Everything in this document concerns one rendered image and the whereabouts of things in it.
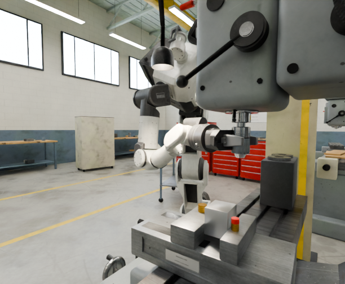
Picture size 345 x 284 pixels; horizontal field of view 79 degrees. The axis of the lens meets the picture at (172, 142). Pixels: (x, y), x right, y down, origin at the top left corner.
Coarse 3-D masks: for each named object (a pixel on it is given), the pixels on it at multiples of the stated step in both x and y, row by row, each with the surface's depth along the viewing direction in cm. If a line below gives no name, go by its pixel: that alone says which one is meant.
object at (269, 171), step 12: (276, 156) 91; (288, 156) 93; (264, 168) 87; (276, 168) 84; (288, 168) 82; (264, 180) 87; (276, 180) 84; (288, 180) 82; (264, 192) 87; (276, 192) 85; (288, 192) 82; (264, 204) 87; (276, 204) 85; (288, 204) 82
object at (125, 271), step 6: (138, 258) 84; (132, 264) 80; (138, 264) 80; (120, 270) 76; (126, 270) 76; (114, 276) 73; (120, 276) 73; (126, 276) 73; (102, 282) 71; (108, 282) 70; (114, 282) 70; (120, 282) 70; (126, 282) 70
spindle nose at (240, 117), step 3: (237, 114) 53; (240, 114) 53; (243, 114) 53; (246, 114) 53; (249, 114) 53; (237, 117) 53; (240, 117) 53; (243, 117) 53; (246, 117) 53; (249, 117) 53; (237, 120) 53; (240, 120) 53; (243, 120) 53; (246, 120) 53; (249, 120) 53
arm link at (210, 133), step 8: (200, 128) 64; (208, 128) 64; (216, 128) 63; (192, 136) 66; (200, 136) 62; (208, 136) 60; (216, 136) 55; (200, 144) 63; (208, 144) 60; (216, 144) 55
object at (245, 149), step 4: (232, 132) 55; (236, 132) 54; (240, 132) 53; (244, 132) 53; (248, 132) 53; (240, 136) 53; (244, 136) 53; (248, 136) 53; (244, 140) 53; (248, 140) 53; (244, 144) 53; (248, 144) 53; (232, 148) 55; (236, 148) 54; (240, 148) 53; (244, 148) 53; (248, 148) 54; (232, 152) 55; (236, 152) 54; (240, 152) 53; (244, 152) 53; (248, 152) 54
